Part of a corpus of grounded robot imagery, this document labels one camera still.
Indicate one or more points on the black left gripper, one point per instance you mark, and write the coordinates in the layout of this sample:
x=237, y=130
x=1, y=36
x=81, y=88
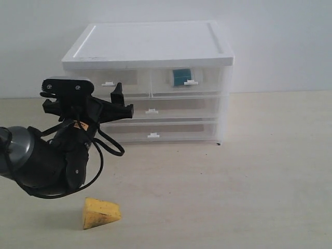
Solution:
x=87, y=109

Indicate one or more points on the white capped blue bottle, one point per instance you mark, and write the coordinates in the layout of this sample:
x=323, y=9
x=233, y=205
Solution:
x=182, y=77

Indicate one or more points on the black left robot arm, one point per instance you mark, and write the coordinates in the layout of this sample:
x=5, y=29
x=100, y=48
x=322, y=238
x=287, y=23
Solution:
x=52, y=164

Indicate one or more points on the clear bottom wide drawer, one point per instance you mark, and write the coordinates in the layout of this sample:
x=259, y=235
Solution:
x=163, y=131

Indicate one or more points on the clear wide drawer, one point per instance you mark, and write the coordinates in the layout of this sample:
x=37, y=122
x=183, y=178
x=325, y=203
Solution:
x=158, y=110
x=163, y=131

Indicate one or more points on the white plastic drawer cabinet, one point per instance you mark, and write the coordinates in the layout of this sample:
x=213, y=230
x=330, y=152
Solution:
x=151, y=46

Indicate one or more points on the clear middle wide drawer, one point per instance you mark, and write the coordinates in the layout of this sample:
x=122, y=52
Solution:
x=158, y=110

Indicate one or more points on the yellow wedge sponge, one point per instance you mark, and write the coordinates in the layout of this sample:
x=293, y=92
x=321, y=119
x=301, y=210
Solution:
x=98, y=212

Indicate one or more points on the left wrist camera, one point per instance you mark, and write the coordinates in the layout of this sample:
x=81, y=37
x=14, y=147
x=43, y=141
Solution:
x=58, y=87

